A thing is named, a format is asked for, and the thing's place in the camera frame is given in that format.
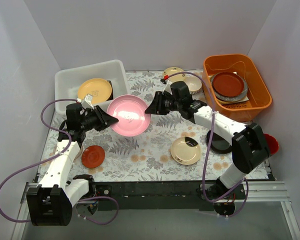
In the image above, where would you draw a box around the pink round plate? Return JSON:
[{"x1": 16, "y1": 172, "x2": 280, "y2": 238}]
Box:
[{"x1": 106, "y1": 94, "x2": 151, "y2": 137}]

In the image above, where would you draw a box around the large yellow round plate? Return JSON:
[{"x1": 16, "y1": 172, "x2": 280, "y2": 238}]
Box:
[{"x1": 77, "y1": 78, "x2": 111, "y2": 105}]

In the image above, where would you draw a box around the black square floral plate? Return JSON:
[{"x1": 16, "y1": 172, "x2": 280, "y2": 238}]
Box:
[{"x1": 107, "y1": 80, "x2": 114, "y2": 101}]

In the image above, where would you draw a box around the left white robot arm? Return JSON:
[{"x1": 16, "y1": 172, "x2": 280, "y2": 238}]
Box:
[{"x1": 26, "y1": 103, "x2": 119, "y2": 226}]

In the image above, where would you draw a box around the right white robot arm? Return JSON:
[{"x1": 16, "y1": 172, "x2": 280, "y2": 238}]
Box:
[{"x1": 145, "y1": 81, "x2": 271, "y2": 203}]

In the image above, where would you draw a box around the yellow plate in orange bin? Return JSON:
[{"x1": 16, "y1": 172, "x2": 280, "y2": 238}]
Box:
[{"x1": 217, "y1": 97, "x2": 246, "y2": 105}]

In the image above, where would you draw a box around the red plate in orange bin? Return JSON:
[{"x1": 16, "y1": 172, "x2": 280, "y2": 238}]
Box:
[{"x1": 212, "y1": 72, "x2": 244, "y2": 97}]

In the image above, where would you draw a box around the orange plastic bin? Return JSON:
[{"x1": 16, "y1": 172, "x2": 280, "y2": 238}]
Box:
[{"x1": 202, "y1": 53, "x2": 272, "y2": 122}]

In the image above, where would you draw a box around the grey plate in orange bin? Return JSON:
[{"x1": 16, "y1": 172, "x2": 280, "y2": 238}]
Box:
[{"x1": 209, "y1": 72, "x2": 248, "y2": 102}]

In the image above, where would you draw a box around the white ceramic bowl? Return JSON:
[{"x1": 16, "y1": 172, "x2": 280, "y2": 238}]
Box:
[{"x1": 184, "y1": 76, "x2": 202, "y2": 95}]

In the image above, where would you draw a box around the small cream floral plate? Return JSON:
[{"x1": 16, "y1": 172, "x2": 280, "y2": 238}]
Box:
[{"x1": 162, "y1": 67, "x2": 186, "y2": 84}]

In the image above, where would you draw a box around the clear glass floral plate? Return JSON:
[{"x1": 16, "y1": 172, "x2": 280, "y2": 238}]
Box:
[{"x1": 74, "y1": 146, "x2": 84, "y2": 161}]

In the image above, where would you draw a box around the small red round plate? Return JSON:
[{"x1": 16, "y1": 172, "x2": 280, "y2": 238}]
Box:
[{"x1": 81, "y1": 145, "x2": 106, "y2": 169}]

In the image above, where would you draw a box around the floral patterned table mat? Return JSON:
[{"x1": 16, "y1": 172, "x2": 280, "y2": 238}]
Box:
[{"x1": 41, "y1": 71, "x2": 233, "y2": 182}]

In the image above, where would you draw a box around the cream plate with black mark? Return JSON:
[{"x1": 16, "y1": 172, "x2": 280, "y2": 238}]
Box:
[{"x1": 170, "y1": 136, "x2": 202, "y2": 166}]

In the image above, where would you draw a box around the black round plate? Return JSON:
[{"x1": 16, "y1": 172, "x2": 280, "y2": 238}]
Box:
[{"x1": 210, "y1": 133, "x2": 232, "y2": 155}]

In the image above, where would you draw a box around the red black skull mug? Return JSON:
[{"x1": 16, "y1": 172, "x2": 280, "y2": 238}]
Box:
[{"x1": 264, "y1": 133, "x2": 279, "y2": 156}]

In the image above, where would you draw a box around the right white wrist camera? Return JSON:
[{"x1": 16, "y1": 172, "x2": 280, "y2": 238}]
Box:
[{"x1": 160, "y1": 75, "x2": 172, "y2": 94}]

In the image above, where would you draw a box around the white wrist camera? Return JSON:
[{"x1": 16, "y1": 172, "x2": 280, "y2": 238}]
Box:
[
  {"x1": 160, "y1": 75, "x2": 172, "y2": 94},
  {"x1": 77, "y1": 94, "x2": 94, "y2": 110}
]

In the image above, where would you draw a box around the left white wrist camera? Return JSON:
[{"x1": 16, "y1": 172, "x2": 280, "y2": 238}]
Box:
[{"x1": 77, "y1": 94, "x2": 94, "y2": 110}]

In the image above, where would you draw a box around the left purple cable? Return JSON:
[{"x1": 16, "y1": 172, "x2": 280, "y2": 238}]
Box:
[{"x1": 0, "y1": 98, "x2": 120, "y2": 225}]

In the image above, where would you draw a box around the purple cable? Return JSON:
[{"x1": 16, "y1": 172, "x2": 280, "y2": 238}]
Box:
[
  {"x1": 0, "y1": 98, "x2": 120, "y2": 225},
  {"x1": 164, "y1": 71, "x2": 250, "y2": 217}
]

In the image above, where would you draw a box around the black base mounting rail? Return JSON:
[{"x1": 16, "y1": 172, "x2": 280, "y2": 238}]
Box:
[{"x1": 67, "y1": 179, "x2": 248, "y2": 213}]

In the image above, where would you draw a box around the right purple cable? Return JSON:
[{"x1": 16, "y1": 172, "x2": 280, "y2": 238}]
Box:
[{"x1": 164, "y1": 71, "x2": 250, "y2": 217}]

